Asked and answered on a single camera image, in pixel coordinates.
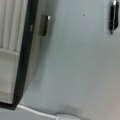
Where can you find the black pen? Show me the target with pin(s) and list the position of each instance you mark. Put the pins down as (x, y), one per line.
(113, 16)

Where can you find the black lidded drawer box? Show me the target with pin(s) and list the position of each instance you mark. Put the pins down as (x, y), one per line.
(21, 24)

